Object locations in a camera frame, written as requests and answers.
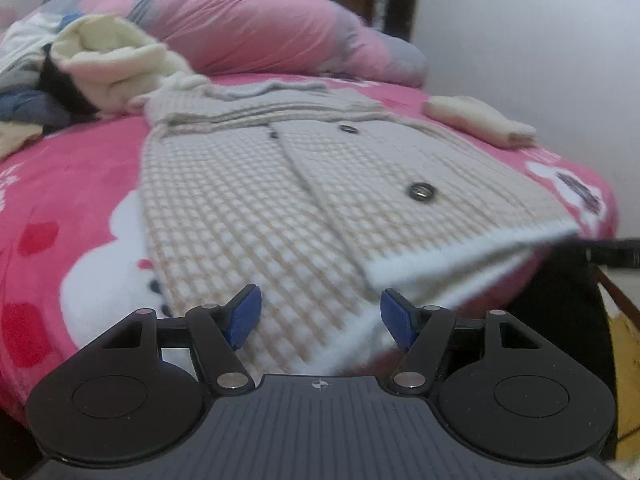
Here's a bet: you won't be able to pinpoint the dark brown door frame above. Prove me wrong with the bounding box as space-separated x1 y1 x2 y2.
375 0 424 44

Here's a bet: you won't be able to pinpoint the blue jeans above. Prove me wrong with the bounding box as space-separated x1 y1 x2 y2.
0 87 72 129

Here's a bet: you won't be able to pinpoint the white grey garment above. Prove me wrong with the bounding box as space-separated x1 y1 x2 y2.
0 12 76 92

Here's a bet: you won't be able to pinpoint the pink grey rolled quilt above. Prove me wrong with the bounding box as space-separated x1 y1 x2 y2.
0 0 430 89

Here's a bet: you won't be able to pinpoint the black garment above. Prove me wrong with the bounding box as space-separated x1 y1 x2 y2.
39 51 102 119

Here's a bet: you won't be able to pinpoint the pink floral blanket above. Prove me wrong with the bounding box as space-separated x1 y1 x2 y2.
0 72 619 428

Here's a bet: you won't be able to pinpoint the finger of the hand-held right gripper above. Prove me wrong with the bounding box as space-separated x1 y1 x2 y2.
582 238 640 268

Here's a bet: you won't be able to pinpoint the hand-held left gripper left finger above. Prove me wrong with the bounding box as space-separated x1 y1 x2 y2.
100 284 262 395

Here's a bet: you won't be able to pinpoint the pale yellow garment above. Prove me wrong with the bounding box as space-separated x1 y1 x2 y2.
0 122 44 162

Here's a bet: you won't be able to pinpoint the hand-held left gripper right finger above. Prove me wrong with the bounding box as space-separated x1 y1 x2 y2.
381 288 546 397

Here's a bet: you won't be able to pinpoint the cream fleece garment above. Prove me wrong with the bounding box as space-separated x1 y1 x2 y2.
50 15 209 114

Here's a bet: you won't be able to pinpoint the beige checkered knit cardigan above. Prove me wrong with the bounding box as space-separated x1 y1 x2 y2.
127 77 582 377

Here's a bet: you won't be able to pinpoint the folded beige garment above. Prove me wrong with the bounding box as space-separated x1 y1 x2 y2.
422 96 539 150

